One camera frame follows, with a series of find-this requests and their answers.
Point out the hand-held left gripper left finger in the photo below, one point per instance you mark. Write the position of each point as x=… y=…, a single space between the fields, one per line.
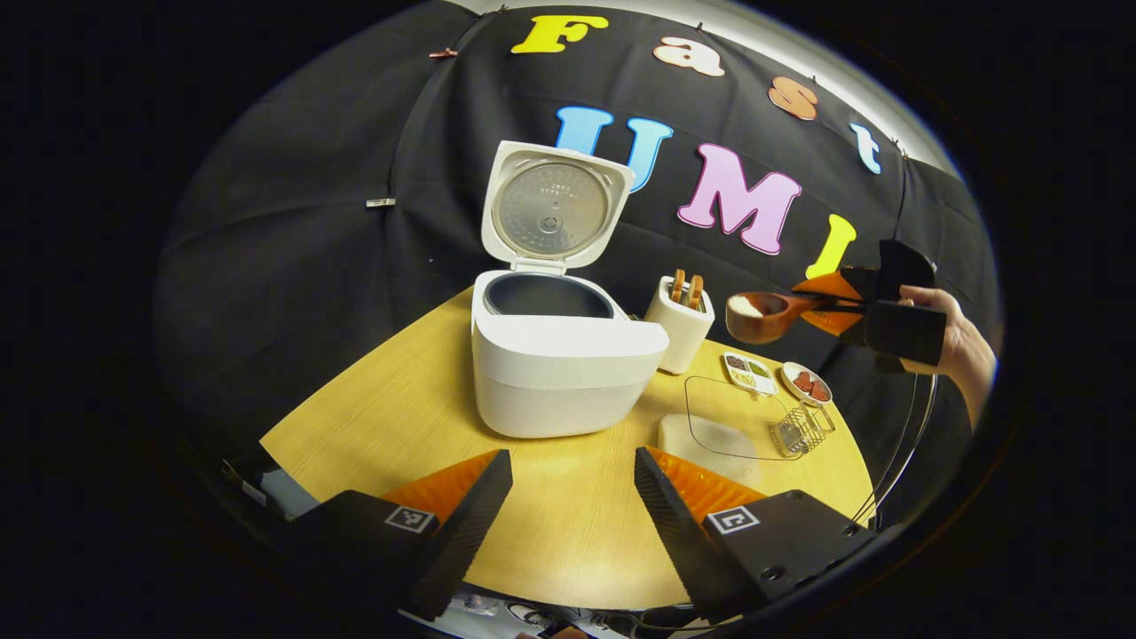
x=461 y=541

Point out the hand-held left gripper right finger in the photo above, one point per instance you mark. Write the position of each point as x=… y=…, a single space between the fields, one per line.
x=679 y=541

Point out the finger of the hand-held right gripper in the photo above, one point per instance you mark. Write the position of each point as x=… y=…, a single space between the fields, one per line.
x=905 y=271
x=910 y=335

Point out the brown wooden spoon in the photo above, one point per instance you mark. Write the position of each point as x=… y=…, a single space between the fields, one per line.
x=777 y=324

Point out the small white rice heap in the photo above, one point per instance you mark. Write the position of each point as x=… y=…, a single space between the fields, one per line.
x=745 y=306

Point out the white rice cooker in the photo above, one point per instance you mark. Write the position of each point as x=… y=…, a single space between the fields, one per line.
x=559 y=373

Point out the red meat slice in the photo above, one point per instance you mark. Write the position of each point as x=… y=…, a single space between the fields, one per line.
x=820 y=390
x=803 y=382

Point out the white round plate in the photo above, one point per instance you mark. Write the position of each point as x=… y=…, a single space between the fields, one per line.
x=790 y=383

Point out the clear plastic container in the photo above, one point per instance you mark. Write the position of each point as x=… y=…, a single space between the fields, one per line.
x=728 y=399

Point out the white divided bean dish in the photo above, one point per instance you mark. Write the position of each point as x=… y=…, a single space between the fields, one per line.
x=750 y=373

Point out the white toaster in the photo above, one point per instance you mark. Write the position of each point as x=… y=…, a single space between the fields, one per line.
x=679 y=337

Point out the toasted bread slice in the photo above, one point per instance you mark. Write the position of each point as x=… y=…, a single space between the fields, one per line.
x=696 y=291
x=678 y=286

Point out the black backdrop cloth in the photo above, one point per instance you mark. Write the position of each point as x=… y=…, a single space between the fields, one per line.
x=293 y=266

